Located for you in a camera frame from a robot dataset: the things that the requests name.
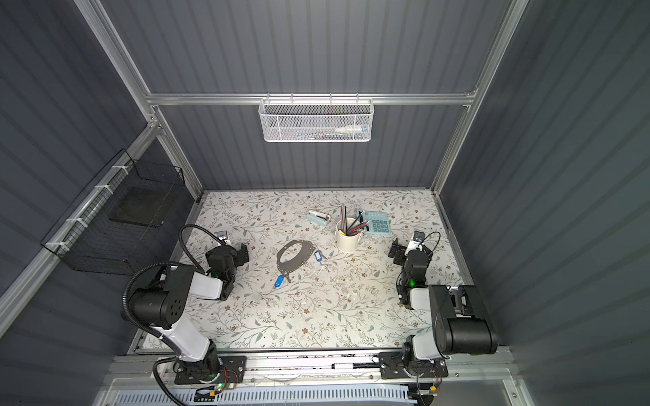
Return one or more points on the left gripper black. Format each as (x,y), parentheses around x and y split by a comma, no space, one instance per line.
(239,256)

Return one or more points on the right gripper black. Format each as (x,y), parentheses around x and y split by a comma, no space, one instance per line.
(399,250)

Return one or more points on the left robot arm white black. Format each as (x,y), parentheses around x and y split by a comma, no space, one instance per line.
(155,298)

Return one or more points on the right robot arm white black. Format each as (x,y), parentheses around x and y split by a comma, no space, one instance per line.
(460,322)

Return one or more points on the white pencil cup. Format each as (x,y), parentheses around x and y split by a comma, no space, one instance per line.
(347,243)

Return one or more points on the light blue stapler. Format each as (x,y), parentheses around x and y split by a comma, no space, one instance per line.
(318,218)

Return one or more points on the glue tube in basket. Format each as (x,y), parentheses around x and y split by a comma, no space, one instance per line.
(348,131)

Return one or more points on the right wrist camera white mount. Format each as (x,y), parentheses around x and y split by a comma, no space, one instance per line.
(417,239)

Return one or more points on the black wire basket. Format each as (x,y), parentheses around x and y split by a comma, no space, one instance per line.
(126,222)

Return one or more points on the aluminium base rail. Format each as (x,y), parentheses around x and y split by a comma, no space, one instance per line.
(316,367)

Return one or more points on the white wire mesh basket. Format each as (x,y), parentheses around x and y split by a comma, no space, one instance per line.
(303,123)

